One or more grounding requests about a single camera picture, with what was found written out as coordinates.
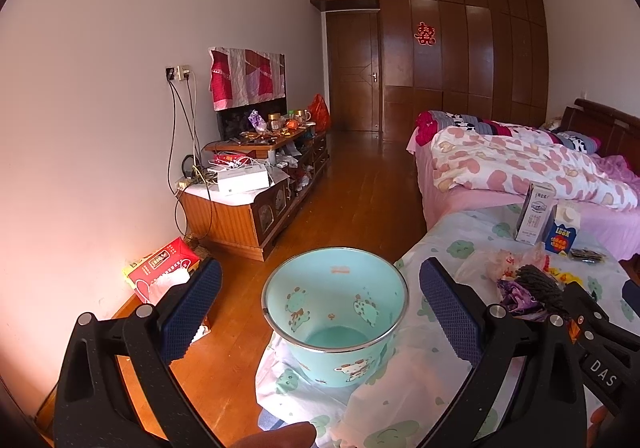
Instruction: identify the white flat box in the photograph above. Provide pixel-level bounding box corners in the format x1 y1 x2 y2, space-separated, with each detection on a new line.
216 167 271 194

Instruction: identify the clear plastic bag red print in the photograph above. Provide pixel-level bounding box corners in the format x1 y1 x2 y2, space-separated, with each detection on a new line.
457 243 548 285

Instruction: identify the red pink patchwork cloth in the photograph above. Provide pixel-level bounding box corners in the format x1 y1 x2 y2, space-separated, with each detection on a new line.
208 47 287 112

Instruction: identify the brown floor clutter pile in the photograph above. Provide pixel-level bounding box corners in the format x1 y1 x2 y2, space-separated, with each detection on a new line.
186 234 213 259

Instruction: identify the black power cable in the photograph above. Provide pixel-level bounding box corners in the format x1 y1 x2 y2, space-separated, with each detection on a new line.
167 78 211 239

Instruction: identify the small blue white carton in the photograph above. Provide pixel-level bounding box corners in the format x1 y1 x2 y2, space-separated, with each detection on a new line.
544 202 581 255

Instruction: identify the tall grey white carton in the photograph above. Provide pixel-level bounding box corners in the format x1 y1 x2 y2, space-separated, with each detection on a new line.
515 182 557 245

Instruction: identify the black television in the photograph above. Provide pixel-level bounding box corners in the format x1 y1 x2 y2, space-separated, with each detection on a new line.
215 96 289 141

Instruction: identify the wooden television cabinet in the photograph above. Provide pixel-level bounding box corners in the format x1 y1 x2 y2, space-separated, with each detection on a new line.
177 128 331 261

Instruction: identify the pink bed sheet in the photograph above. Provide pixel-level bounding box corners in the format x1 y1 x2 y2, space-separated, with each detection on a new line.
406 135 640 261

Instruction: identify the magenta cloth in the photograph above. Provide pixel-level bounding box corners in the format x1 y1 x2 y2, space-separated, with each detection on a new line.
416 111 443 146

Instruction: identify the red paper decoration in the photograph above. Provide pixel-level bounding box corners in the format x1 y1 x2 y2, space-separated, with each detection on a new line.
413 21 438 46

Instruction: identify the purple blanket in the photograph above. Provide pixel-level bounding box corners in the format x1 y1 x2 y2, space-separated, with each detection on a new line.
592 154 640 189

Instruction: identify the dark grey foam net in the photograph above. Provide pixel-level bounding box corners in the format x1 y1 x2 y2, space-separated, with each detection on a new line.
515 264 568 318

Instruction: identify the pink heart print quilt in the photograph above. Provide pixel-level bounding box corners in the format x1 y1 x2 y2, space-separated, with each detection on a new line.
431 125 640 213

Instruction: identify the wooden door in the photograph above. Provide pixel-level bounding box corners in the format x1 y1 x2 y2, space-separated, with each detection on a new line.
326 11 382 132

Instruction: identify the wooden wardrobe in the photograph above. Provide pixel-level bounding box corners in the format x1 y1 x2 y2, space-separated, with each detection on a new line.
308 0 548 134

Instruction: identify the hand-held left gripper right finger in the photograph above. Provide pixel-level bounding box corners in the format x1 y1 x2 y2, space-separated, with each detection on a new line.
415 256 587 448

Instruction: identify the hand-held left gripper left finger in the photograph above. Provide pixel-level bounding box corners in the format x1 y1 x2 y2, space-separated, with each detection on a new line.
52 255 226 448

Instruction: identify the person's left hand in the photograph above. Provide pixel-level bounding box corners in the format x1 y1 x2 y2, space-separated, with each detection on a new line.
226 420 317 448

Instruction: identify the wooden bed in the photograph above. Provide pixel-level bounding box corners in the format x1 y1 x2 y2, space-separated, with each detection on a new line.
406 98 640 261

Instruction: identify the cloud print tablecloth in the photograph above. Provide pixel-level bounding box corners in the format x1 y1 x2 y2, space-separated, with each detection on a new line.
255 205 640 448

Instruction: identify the patchwork cow print blanket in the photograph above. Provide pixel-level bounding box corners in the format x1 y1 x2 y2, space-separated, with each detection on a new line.
425 109 603 154

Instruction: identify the mint cartoon print trash bin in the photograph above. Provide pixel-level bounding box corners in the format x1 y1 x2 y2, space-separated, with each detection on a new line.
261 247 410 388

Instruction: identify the red gift carton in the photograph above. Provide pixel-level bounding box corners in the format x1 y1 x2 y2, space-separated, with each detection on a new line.
123 237 201 304

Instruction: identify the purple wrapper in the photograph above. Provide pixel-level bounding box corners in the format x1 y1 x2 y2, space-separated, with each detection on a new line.
497 278 548 318

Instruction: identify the orange red plastic bag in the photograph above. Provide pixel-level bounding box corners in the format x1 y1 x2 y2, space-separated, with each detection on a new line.
306 93 332 131

